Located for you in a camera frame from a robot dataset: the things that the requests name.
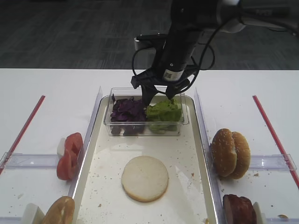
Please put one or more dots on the white pusher block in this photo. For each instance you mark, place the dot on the white pusher block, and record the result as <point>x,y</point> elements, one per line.
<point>60,148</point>
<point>260,217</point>
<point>32,214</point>

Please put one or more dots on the clear left rear pusher track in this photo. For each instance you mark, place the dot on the clear left rear pusher track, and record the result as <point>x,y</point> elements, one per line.
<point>22,161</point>

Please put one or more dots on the white bun bottom slice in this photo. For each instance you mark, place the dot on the white bun bottom slice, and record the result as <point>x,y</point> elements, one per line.
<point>145,179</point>

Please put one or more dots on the clear plastic salad container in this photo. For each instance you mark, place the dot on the clear plastic salad container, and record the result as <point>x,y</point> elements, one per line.
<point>121,93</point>

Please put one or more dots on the red tomato slices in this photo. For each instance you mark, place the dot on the red tomato slices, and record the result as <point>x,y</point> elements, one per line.
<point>67,166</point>

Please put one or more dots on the clear left front pusher track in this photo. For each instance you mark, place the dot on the clear left front pusher track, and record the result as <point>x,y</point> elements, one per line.
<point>10,220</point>

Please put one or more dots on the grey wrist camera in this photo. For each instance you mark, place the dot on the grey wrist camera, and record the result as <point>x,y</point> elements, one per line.
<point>149,41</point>

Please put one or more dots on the purple cabbage leaves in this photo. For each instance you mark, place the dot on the purple cabbage leaves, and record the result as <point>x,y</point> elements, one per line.
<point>128,110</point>

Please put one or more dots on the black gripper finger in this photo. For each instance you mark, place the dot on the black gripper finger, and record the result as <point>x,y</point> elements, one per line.
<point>173,90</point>
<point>148,93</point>

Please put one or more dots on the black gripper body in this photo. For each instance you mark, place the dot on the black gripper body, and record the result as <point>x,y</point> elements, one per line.
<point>175,79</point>

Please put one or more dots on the red guide strip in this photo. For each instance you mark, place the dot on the red guide strip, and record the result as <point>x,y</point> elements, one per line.
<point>22,131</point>
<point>277,141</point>

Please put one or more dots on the toasted bun slice left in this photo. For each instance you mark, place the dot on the toasted bun slice left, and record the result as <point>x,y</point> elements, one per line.
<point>60,212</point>

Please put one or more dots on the brown meat patties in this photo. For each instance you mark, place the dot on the brown meat patties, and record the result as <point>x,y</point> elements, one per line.
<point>238,210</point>

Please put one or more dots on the green lettuce in container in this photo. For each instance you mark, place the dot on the green lettuce in container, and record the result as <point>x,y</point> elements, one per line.
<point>164,111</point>

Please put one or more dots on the white left front pusher block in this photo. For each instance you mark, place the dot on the white left front pusher block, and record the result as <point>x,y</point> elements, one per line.
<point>32,214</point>

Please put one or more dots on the clear pusher track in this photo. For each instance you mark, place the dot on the clear pusher track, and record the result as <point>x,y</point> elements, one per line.
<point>22,161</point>
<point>276,162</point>
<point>10,220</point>
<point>280,220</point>

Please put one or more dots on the white right front pusher block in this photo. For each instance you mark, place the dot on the white right front pusher block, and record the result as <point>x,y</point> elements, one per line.
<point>260,217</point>

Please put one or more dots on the clear right front pusher track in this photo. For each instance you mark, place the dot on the clear right front pusher track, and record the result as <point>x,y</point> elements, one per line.
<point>280,220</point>

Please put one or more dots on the red right guide strip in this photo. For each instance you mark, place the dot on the red right guide strip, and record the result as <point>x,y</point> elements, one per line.
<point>277,141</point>

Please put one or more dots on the clear right rear pusher track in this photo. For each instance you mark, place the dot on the clear right rear pusher track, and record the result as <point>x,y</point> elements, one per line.
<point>276,162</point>

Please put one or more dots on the white left rear pusher block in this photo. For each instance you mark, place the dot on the white left rear pusher block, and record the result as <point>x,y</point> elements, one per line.
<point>60,148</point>

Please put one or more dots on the metal baking tray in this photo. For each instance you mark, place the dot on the metal baking tray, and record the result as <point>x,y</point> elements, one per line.
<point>101,199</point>

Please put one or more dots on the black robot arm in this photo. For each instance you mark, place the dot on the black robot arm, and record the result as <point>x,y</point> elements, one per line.
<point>189,19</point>

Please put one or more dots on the clear right tray rail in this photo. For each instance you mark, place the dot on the clear right tray rail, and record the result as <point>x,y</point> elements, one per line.
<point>215,209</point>

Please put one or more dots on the sesame bun tops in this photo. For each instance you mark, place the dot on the sesame bun tops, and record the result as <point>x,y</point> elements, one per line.
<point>230,153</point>

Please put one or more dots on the red left guide strip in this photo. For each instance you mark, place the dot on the red left guide strip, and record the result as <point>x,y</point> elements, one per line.
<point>22,131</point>

